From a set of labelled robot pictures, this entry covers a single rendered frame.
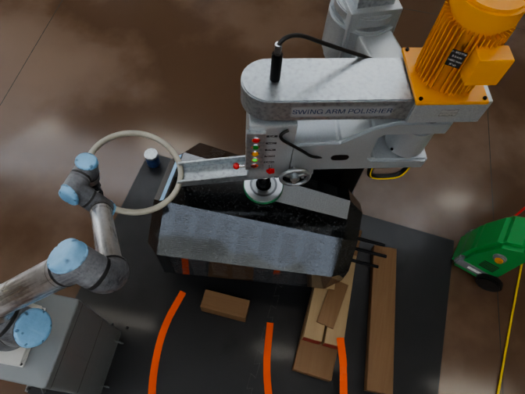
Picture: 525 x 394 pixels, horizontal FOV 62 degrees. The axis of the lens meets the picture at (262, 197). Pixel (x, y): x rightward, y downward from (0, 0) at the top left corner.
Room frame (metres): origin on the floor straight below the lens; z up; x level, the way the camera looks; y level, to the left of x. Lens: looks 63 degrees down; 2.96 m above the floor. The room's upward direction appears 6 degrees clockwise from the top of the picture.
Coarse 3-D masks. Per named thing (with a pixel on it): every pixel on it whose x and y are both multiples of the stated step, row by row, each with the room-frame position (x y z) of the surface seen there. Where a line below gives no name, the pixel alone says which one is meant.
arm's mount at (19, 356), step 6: (30, 306) 0.37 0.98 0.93; (36, 306) 0.37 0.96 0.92; (18, 348) 0.19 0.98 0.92; (24, 348) 0.19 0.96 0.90; (30, 348) 0.20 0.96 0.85; (0, 354) 0.15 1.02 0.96; (6, 354) 0.16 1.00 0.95; (12, 354) 0.16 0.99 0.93; (18, 354) 0.17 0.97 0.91; (24, 354) 0.17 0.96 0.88; (0, 360) 0.13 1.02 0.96; (6, 360) 0.13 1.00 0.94; (12, 360) 0.14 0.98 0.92; (18, 360) 0.14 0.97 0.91; (24, 360) 0.15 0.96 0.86; (18, 366) 0.12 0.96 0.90
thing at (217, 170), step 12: (240, 156) 1.20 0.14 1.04; (192, 168) 1.15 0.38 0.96; (204, 168) 1.15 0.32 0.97; (216, 168) 1.16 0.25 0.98; (228, 168) 1.16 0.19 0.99; (240, 168) 1.16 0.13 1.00; (180, 180) 1.06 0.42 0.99; (192, 180) 1.06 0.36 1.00; (204, 180) 1.06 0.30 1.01; (216, 180) 1.07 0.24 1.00; (228, 180) 1.08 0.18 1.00; (240, 180) 1.09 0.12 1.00
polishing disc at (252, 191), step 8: (248, 184) 1.16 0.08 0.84; (272, 184) 1.17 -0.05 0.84; (280, 184) 1.18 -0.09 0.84; (248, 192) 1.11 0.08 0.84; (256, 192) 1.11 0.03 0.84; (264, 192) 1.12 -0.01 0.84; (272, 192) 1.12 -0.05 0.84; (280, 192) 1.13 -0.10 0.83; (256, 200) 1.07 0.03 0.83; (264, 200) 1.07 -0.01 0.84; (272, 200) 1.08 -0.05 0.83
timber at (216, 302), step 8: (208, 296) 0.69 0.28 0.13; (216, 296) 0.70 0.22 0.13; (224, 296) 0.70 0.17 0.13; (232, 296) 0.71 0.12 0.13; (208, 304) 0.64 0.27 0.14; (216, 304) 0.65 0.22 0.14; (224, 304) 0.65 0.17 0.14; (232, 304) 0.66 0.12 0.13; (240, 304) 0.67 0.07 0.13; (248, 304) 0.67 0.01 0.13; (208, 312) 0.62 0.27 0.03; (216, 312) 0.61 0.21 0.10; (224, 312) 0.61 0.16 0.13; (232, 312) 0.61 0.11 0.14; (240, 312) 0.62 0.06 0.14; (240, 320) 0.58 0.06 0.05
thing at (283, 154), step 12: (252, 120) 1.08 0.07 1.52; (264, 120) 1.08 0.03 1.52; (276, 120) 1.09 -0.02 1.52; (288, 120) 1.10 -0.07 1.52; (276, 132) 1.06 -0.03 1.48; (288, 132) 1.07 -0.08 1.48; (276, 144) 1.06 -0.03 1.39; (276, 156) 1.07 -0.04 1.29; (288, 156) 1.07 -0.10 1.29; (264, 168) 1.06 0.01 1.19; (276, 168) 1.07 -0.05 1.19; (288, 168) 1.08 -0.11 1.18
